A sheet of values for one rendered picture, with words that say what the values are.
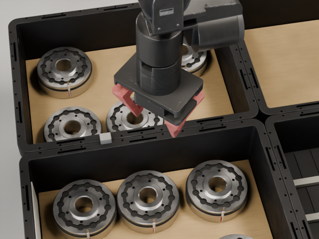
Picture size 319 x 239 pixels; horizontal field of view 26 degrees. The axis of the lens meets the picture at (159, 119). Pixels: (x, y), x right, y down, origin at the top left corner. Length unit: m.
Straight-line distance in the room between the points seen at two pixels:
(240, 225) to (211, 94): 0.28
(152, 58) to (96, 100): 0.48
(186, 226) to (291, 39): 0.47
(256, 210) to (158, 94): 0.37
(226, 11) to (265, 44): 0.57
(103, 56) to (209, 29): 0.56
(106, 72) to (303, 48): 0.39
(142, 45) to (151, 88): 0.07
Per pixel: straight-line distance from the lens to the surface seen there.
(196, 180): 1.15
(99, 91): 1.30
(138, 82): 0.88
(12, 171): 1.38
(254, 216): 1.16
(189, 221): 1.15
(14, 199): 1.35
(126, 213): 1.12
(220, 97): 1.29
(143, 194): 1.16
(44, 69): 1.31
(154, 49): 0.81
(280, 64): 1.36
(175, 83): 0.87
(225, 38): 0.83
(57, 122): 1.23
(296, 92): 1.32
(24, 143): 1.13
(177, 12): 0.77
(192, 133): 1.12
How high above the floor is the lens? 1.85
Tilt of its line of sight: 54 degrees down
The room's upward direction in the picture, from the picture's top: straight up
